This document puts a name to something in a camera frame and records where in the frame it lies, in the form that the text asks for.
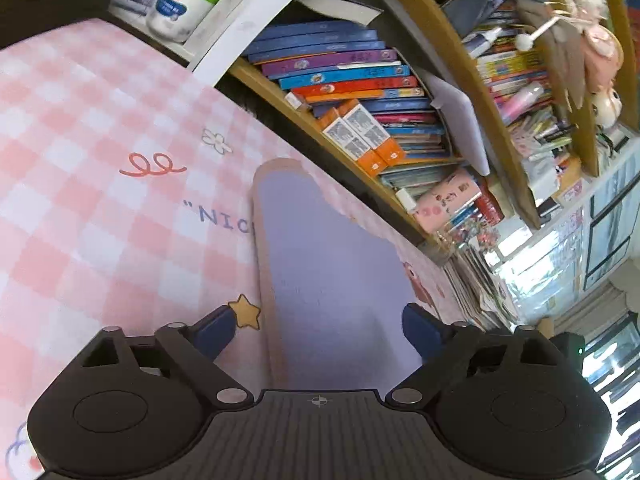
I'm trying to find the cream plush toy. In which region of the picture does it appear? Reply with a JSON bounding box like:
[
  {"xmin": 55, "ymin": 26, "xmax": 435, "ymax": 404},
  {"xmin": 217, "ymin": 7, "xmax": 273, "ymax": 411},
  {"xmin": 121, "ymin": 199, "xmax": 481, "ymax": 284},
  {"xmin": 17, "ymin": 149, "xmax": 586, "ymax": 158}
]
[{"xmin": 590, "ymin": 85, "xmax": 624, "ymax": 128}]

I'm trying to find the row of colourful thin books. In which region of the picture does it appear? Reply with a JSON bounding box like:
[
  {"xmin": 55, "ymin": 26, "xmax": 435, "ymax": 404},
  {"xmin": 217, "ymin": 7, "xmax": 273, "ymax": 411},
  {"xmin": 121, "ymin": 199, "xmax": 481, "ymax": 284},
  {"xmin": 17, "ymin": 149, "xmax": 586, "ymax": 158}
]
[{"xmin": 242, "ymin": 21, "xmax": 466, "ymax": 188}]

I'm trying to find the row of paperback books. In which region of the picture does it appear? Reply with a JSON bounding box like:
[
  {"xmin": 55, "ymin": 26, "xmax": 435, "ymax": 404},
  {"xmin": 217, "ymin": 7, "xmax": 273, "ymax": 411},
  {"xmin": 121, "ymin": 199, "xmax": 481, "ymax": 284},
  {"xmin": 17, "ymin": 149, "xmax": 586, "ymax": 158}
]
[{"xmin": 425, "ymin": 0, "xmax": 583, "ymax": 171}]

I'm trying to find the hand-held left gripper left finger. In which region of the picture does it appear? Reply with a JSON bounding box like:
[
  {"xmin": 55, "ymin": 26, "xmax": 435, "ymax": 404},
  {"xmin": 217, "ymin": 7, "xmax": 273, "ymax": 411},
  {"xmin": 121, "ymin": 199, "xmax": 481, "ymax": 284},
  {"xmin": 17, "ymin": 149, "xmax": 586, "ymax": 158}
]
[{"xmin": 82, "ymin": 305, "xmax": 253, "ymax": 406}]

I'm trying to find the wooden bookshelf with white frame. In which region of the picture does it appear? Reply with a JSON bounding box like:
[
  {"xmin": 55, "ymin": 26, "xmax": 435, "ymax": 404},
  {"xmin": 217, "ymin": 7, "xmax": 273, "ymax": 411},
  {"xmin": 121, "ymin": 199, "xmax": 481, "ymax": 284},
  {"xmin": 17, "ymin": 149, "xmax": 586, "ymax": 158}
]
[{"xmin": 187, "ymin": 0, "xmax": 640, "ymax": 266}]

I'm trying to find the purple and pink sweater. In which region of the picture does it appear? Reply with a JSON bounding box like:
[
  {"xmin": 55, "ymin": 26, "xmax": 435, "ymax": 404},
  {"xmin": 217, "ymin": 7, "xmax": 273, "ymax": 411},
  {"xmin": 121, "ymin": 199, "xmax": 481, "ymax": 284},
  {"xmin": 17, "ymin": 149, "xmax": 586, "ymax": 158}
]
[{"xmin": 251, "ymin": 157, "xmax": 441, "ymax": 392}]

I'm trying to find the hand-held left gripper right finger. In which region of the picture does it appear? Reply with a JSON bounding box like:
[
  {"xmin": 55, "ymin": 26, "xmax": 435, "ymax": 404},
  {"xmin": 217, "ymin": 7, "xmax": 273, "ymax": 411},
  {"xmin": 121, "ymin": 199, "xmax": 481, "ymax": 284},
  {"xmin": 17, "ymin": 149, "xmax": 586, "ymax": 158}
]
[{"xmin": 385, "ymin": 302, "xmax": 563, "ymax": 406}]

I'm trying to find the red upright dictionary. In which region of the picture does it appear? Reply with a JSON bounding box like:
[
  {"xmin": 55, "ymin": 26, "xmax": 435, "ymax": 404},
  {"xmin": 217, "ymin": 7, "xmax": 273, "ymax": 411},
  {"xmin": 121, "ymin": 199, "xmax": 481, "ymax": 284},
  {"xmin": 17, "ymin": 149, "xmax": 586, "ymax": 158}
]
[{"xmin": 472, "ymin": 187, "xmax": 506, "ymax": 226}]

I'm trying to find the colourful flower decoration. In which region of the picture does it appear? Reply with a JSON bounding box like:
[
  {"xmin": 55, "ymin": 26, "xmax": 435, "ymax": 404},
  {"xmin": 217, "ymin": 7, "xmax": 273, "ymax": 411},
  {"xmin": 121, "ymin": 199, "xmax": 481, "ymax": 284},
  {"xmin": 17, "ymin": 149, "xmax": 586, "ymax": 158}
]
[{"xmin": 437, "ymin": 207, "xmax": 501, "ymax": 256}]

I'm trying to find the stack of booklets and papers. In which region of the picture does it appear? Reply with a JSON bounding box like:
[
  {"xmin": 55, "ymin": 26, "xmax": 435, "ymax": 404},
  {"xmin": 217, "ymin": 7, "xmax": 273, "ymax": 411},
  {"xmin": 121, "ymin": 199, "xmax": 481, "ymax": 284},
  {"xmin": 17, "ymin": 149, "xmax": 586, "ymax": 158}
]
[{"xmin": 442, "ymin": 247, "xmax": 523, "ymax": 333}]

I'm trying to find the white pompom stick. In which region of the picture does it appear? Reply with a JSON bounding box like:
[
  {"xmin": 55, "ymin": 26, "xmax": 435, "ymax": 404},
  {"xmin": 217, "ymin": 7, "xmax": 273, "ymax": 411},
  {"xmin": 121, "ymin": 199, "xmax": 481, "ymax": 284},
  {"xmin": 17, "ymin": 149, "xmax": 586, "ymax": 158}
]
[{"xmin": 515, "ymin": 14, "xmax": 562, "ymax": 52}]

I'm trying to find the pink printed tumbler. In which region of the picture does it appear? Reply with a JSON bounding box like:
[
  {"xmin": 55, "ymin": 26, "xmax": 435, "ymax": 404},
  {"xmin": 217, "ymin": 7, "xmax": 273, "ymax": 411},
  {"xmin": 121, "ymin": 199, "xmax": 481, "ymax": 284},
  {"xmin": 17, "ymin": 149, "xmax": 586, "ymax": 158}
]
[{"xmin": 412, "ymin": 166, "xmax": 483, "ymax": 234}]

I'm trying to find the pink gradient bottle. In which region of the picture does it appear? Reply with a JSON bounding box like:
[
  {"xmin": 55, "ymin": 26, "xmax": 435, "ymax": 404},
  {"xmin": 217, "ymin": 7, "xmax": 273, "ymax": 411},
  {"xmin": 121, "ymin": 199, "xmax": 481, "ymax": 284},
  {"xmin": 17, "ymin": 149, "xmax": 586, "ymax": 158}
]
[{"xmin": 501, "ymin": 81, "xmax": 546, "ymax": 122}]

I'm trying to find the orange white toothpaste box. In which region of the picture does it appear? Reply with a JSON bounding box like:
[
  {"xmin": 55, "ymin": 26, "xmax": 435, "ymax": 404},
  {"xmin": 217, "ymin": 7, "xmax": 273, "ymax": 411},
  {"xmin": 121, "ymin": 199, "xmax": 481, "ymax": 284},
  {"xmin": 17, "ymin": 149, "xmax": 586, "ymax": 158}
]
[
  {"xmin": 336, "ymin": 98, "xmax": 407, "ymax": 166},
  {"xmin": 315, "ymin": 107, "xmax": 388, "ymax": 177}
]

